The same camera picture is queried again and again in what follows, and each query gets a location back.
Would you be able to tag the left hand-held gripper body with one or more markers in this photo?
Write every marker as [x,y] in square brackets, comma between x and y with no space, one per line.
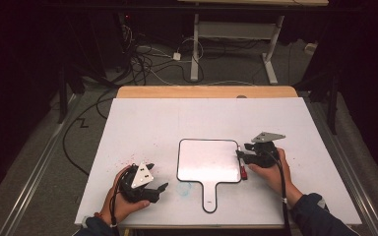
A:
[141,177]

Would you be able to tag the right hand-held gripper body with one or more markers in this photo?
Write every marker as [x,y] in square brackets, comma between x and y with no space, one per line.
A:
[265,154]

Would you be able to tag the white marker with red cap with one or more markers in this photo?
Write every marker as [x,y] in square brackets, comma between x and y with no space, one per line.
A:
[243,173]

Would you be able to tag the white paddle whiteboard black rim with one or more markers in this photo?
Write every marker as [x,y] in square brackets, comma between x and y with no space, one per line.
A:
[206,160]

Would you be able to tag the person's right hand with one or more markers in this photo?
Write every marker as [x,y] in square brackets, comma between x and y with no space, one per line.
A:
[275,178]

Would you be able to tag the person's left hand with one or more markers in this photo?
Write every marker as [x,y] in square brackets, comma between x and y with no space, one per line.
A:
[118,206]

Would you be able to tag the red wrist band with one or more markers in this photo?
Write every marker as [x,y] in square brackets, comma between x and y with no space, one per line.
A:
[99,216]

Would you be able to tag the large white table sheet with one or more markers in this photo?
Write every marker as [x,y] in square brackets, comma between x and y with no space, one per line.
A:
[193,118]

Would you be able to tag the wooden table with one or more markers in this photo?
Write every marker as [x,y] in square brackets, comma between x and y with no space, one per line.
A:
[193,91]

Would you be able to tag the black stand leg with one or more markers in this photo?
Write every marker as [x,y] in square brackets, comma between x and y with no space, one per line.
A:
[333,105]
[62,98]

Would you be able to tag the white power adapter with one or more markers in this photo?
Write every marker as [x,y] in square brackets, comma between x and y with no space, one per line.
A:
[176,56]

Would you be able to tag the white power strip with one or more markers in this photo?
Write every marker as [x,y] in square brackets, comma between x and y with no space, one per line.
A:
[310,48]

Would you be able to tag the aluminium floor rail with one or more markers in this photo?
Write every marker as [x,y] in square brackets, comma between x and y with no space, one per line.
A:
[36,170]
[351,170]

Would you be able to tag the white desk frame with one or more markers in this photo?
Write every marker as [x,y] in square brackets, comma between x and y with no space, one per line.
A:
[233,31]

